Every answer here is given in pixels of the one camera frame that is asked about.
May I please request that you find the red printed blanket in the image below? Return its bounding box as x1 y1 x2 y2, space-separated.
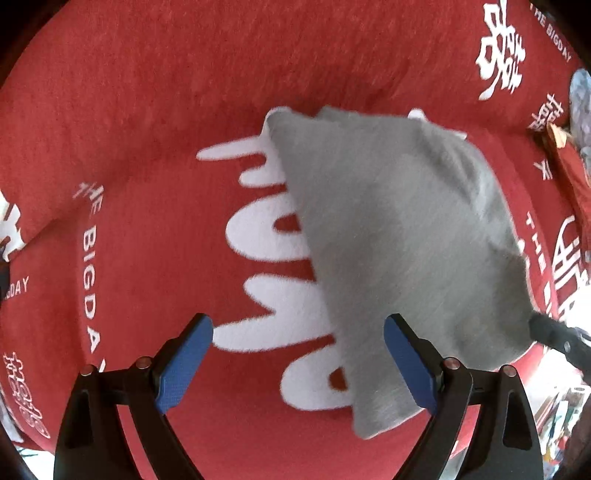
0 0 591 480

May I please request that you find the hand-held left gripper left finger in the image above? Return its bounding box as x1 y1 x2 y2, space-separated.
53 313 214 480

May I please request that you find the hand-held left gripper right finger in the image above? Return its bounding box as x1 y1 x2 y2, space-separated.
383 313 546 480

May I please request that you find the pile of colourful papers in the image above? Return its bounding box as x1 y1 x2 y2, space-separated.
534 383 591 476

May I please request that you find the grey patterned object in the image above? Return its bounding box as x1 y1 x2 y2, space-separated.
568 68 591 163

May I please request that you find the grey shirt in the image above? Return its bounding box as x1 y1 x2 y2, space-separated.
264 105 541 440

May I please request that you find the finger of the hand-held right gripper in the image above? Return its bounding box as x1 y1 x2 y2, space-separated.
527 311 591 372

